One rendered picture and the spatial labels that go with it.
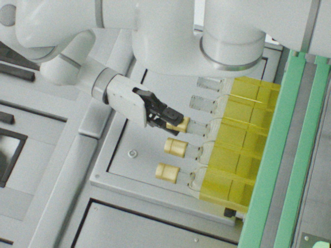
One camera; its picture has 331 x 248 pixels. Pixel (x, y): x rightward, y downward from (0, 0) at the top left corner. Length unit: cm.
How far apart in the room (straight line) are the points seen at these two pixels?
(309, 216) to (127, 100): 45
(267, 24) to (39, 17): 32
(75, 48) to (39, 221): 39
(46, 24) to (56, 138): 64
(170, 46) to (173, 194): 53
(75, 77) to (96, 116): 18
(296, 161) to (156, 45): 38
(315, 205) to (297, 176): 7
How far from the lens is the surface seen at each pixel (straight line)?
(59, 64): 129
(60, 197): 140
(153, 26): 89
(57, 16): 90
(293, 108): 119
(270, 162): 114
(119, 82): 131
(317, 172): 112
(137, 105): 128
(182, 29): 90
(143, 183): 138
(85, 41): 130
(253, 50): 92
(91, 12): 89
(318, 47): 88
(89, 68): 135
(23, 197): 146
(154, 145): 143
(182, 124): 129
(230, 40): 90
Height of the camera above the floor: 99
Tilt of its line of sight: 8 degrees up
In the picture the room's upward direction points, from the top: 75 degrees counter-clockwise
